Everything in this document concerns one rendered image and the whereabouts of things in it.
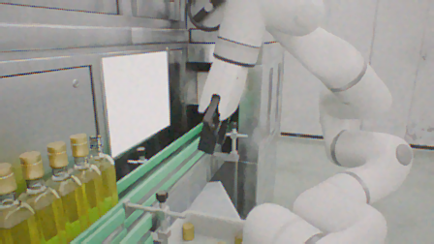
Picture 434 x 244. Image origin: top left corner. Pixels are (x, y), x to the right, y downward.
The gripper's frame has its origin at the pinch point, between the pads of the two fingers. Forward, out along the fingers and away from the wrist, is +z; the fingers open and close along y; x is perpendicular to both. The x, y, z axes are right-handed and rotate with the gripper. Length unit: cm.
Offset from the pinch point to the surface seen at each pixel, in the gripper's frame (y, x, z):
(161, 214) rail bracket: -4.7, -8.5, 25.3
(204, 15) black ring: -86, -40, -18
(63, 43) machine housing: -10.2, -45.8, -5.4
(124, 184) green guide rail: -16.3, -26.2, 30.9
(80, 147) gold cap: 3.7, -26.3, 11.2
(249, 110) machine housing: -90, -9, 19
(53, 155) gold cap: 9.9, -27.2, 10.9
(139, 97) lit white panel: -41, -40, 13
